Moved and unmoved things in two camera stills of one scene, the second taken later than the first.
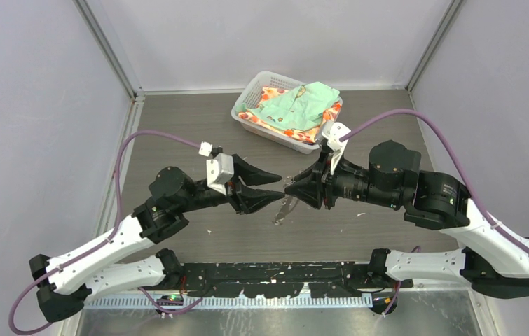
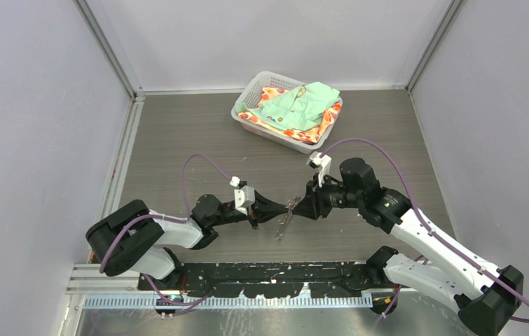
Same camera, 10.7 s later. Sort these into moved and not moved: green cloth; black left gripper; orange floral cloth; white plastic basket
Moved: black left gripper
Not moved: orange floral cloth; white plastic basket; green cloth
